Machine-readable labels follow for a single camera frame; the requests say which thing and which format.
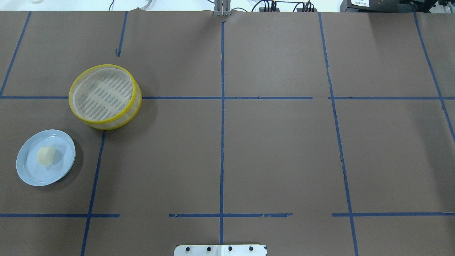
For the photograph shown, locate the white steamed bun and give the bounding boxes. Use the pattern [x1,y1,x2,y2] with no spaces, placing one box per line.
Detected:
[36,146,57,167]

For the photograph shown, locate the yellow plastic steamer basket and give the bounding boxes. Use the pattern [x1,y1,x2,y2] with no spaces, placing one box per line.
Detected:
[69,64,143,130]

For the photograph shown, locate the brown paper table cover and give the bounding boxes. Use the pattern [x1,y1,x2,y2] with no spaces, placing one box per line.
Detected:
[1,10,454,256]

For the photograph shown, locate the black usb hub left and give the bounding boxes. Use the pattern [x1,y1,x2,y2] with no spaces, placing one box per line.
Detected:
[259,5,280,12]

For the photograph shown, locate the black usb hub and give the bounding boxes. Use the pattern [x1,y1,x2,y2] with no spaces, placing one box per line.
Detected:
[295,5,317,12]
[259,5,280,12]

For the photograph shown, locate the black usb hub right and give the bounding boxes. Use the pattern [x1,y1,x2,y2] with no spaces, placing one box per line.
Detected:
[295,5,317,12]

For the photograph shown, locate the black computer box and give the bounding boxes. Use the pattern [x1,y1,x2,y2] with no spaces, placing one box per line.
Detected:
[340,0,437,13]

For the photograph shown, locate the light blue plate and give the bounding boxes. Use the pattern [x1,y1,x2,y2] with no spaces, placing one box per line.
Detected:
[16,129,75,186]

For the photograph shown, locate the aluminium frame post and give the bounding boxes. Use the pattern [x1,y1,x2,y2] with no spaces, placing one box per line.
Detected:
[212,0,232,17]

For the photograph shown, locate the white pedestal base plate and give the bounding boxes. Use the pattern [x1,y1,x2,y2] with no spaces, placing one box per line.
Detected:
[173,244,268,256]

